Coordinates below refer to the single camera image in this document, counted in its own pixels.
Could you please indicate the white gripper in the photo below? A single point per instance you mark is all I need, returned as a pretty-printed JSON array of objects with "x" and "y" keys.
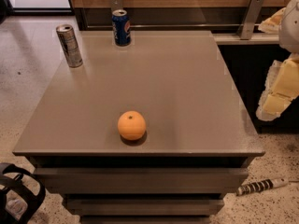
[{"x": 290, "y": 27}]

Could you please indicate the orange fruit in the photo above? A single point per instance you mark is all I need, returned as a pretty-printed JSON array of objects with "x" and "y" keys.
[{"x": 131, "y": 125}]

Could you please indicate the blue pepsi can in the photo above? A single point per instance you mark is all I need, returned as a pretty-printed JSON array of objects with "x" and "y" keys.
[{"x": 121, "y": 27}]

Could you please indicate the silver energy drink can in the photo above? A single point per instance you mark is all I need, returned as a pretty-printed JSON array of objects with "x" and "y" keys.
[{"x": 69, "y": 43}]

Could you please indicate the grey drawer cabinet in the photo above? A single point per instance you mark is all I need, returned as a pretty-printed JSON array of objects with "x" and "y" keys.
[{"x": 196, "y": 149}]

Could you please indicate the black and white power strip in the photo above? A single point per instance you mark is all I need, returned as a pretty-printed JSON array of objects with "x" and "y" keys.
[{"x": 261, "y": 186}]

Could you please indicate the black chair base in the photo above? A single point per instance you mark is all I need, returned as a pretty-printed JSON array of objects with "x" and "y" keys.
[{"x": 17, "y": 203}]

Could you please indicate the right metal wall bracket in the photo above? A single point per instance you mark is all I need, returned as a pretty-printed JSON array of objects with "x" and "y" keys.
[{"x": 246, "y": 28}]

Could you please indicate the metal wall bracket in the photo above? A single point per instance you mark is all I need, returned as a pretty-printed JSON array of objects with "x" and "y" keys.
[
  {"x": 116, "y": 4},
  {"x": 246, "y": 28}
]

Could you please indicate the left metal wall bracket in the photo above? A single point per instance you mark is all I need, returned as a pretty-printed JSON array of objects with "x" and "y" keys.
[{"x": 116, "y": 4}]

